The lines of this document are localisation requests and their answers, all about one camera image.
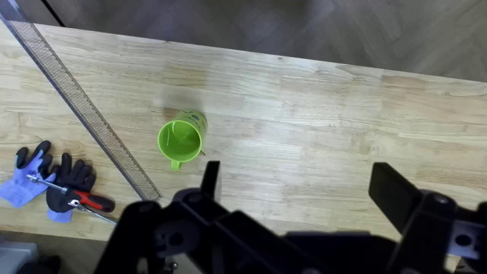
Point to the green plastic cup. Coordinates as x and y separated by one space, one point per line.
179 140

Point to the blue work glove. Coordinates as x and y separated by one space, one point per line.
24 179

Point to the black glove with blue cuff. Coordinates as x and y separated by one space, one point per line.
77 175

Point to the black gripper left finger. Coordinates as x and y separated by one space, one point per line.
203 232

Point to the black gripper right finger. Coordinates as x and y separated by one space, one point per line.
436 228

